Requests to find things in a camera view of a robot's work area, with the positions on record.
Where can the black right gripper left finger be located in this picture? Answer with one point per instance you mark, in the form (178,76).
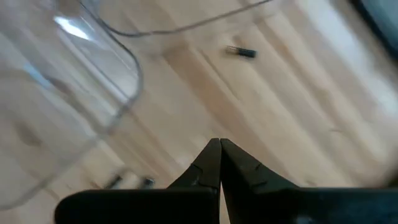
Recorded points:
(192,205)

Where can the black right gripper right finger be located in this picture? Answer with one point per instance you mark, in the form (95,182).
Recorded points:
(264,205)

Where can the large clear plastic bin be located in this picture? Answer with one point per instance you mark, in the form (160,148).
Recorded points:
(62,93)

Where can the silver black fat battery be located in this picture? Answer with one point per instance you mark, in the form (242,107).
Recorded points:
(242,52)

